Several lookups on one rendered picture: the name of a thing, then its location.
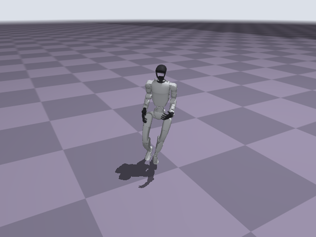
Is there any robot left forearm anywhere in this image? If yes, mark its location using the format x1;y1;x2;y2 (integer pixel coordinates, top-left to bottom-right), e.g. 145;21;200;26
169;100;176;116

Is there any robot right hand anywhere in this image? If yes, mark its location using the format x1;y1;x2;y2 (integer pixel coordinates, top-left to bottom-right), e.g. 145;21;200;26
142;108;147;123

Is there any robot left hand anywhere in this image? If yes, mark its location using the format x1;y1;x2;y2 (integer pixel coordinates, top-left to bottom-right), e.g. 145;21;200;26
161;111;174;120

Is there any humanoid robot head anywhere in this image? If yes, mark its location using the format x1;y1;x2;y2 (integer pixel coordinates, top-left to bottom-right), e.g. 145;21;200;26
156;65;167;83

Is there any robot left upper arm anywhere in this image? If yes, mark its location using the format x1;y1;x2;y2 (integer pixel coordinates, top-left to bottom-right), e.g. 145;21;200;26
169;82;177;104

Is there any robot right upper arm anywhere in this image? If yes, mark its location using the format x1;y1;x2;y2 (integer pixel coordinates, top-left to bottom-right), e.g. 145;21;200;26
145;80;153;99

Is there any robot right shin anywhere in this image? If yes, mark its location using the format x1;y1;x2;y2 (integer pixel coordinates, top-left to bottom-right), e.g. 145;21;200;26
142;141;151;152

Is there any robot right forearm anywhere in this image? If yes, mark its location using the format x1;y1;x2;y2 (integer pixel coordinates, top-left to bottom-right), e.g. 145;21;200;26
142;96;150;111

